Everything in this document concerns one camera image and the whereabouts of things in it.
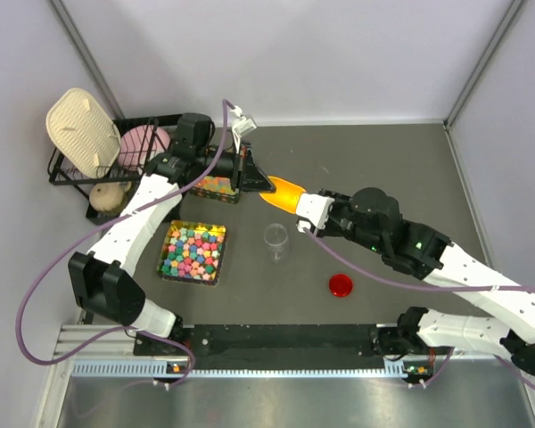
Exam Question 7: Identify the beige round bowl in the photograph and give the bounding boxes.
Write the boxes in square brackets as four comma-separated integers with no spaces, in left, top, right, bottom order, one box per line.
[89,182,132,215]

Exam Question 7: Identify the beige ribbed tray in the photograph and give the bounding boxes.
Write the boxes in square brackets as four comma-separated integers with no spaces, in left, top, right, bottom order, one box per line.
[45,87,120,178]

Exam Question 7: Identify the tin with opaque star candies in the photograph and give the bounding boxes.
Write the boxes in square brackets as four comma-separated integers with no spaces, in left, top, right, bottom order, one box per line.
[156,219,227,286]

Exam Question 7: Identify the aluminium frame rail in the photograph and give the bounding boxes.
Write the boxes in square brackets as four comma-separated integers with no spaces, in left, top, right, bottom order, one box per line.
[37,325,535,427]

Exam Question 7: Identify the green tin translucent star candies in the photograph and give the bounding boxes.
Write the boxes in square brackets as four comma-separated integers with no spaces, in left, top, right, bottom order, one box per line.
[189,144,244,205]

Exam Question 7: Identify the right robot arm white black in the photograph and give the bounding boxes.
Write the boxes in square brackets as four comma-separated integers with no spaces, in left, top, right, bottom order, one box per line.
[312,187,535,376]

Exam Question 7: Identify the pink bowl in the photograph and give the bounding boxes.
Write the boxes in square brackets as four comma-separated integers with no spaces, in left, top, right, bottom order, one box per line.
[117,125,170,170]

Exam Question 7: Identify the grey slotted cable duct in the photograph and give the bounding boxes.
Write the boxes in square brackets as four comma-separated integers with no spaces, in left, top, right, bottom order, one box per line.
[71,359,432,381]

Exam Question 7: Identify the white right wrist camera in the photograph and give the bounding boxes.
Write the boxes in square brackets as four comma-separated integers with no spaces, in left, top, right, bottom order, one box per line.
[294,193,333,233]

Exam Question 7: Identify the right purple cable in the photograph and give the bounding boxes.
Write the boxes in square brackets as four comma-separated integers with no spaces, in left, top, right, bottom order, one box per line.
[298,222,535,402]

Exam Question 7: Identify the orange plastic scoop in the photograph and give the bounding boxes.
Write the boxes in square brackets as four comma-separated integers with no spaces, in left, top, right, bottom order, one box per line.
[259,176,306,214]

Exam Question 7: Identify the purple cable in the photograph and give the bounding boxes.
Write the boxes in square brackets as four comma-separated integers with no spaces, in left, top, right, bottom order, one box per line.
[298,222,535,402]
[16,98,242,389]

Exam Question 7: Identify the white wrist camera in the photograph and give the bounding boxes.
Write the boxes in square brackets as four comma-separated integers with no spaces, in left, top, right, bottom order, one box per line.
[294,193,333,233]
[230,105,258,138]

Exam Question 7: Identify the clear plastic cup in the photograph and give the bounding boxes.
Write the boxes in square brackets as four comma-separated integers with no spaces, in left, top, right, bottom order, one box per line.
[263,223,290,263]

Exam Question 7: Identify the black wire dish rack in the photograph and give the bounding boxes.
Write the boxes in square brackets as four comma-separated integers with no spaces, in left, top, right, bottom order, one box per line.
[47,114,180,225]

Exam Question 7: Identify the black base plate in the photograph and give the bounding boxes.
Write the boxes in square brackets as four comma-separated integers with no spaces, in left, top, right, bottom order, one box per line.
[133,323,454,371]

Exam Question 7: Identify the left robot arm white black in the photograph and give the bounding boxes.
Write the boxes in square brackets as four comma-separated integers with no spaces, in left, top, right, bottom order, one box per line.
[68,113,276,339]

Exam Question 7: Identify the red round lid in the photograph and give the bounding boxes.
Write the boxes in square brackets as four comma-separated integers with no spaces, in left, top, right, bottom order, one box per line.
[328,274,353,298]

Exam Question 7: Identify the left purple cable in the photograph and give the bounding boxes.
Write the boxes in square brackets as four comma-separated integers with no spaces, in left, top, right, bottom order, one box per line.
[16,98,242,389]

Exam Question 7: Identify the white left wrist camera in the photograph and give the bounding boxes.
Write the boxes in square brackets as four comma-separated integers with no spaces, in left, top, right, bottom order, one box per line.
[230,105,258,138]

